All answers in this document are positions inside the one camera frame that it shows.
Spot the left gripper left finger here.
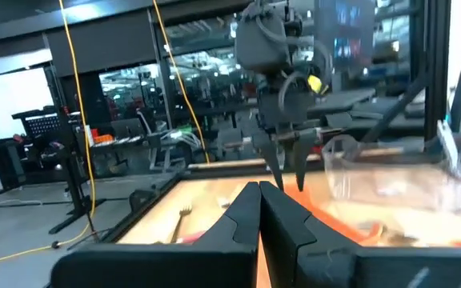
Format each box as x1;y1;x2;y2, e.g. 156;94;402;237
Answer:
50;181;262;288

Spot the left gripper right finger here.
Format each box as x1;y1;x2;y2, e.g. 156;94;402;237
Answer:
259;181;461;288

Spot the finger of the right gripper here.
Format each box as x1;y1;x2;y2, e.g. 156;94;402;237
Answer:
252;130;287;193
293;127;320;193

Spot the orange plastic bin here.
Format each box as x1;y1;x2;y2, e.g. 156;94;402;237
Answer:
284;182;386;247

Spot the clear plastic bin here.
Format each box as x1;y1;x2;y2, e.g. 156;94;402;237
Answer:
321;119;461;215

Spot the thin black floor stand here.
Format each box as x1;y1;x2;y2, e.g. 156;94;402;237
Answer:
66;226;114;252

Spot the black pegboard stand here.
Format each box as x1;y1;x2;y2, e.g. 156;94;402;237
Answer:
11;104;108;236

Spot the yellow cable tag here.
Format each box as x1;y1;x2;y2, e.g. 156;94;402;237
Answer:
307;74;331;96

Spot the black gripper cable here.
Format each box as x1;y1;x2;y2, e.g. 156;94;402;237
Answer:
254;14;334;113

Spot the yellow extension cable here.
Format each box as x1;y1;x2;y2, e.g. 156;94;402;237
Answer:
151;0;211;165
0;0;98;267

